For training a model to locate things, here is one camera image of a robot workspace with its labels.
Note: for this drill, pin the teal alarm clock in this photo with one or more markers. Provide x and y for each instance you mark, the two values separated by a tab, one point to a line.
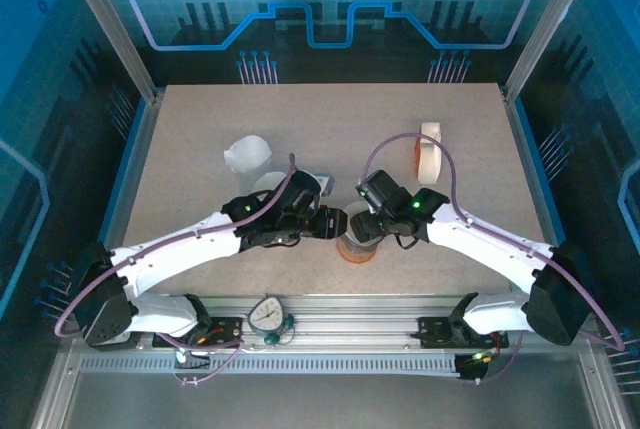
265	316

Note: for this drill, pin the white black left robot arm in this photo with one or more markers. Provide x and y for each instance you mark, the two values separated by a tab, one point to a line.
175	254

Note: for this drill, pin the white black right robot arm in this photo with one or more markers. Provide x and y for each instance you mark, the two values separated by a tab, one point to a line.
480	244

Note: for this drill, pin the aluminium mounting rail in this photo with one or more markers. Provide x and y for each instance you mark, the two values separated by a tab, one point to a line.
350	319

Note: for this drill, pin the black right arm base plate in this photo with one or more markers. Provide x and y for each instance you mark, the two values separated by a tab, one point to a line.
435	331

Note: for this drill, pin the white coffee filter pack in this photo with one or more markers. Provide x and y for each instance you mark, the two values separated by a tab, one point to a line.
429	159

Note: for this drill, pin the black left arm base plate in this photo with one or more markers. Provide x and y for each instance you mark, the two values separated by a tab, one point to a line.
230	331

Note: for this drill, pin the aluminium frame post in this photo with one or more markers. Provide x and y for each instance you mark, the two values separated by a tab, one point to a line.
550	24
110	29

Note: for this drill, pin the aluminium frame side rail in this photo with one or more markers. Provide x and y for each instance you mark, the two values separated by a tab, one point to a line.
530	174
135	174

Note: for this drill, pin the orange coffee dripper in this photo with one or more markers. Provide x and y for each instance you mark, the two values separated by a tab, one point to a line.
357	255

